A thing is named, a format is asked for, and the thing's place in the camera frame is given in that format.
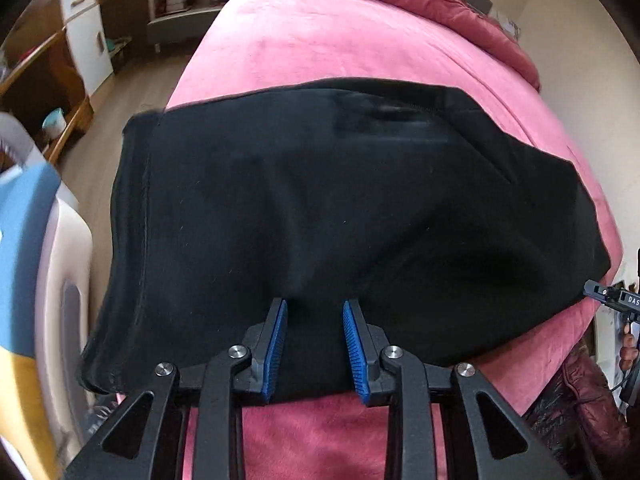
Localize red duvet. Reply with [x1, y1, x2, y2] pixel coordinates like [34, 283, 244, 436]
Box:
[277, 0, 541, 91]

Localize wooden open shelf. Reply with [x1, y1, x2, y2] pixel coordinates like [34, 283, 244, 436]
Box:
[0, 30, 96, 163]

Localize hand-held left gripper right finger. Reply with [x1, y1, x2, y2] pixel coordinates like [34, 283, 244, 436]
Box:
[341, 298, 571, 480]

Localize white drawer cabinet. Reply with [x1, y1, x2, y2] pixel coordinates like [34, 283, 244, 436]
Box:
[59, 0, 114, 97]

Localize white flower print box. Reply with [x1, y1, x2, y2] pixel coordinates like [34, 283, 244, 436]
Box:
[500, 15, 523, 43]

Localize person's right hand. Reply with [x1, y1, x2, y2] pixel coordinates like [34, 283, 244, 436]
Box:
[618, 321, 640, 373]

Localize white low shelf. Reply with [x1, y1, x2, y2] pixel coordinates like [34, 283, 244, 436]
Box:
[147, 0, 243, 53]

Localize teal bowl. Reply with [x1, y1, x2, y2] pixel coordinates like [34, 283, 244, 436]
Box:
[42, 110, 68, 136]

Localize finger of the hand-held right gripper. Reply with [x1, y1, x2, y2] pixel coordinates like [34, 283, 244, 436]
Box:
[583, 280, 612, 308]

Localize pink bed blanket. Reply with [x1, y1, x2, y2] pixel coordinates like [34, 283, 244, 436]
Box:
[165, 0, 626, 480]

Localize wooden desk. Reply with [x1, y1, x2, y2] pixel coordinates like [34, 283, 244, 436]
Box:
[60, 0, 166, 68]

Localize black pants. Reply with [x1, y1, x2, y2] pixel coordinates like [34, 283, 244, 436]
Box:
[80, 77, 612, 403]

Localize dark red quilted jacket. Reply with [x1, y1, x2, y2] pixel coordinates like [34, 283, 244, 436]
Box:
[525, 345, 633, 480]

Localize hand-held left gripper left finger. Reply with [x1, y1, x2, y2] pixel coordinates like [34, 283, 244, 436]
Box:
[62, 297, 290, 480]

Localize white plastic chair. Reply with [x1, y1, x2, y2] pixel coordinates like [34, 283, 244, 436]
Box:
[37, 185, 108, 441]

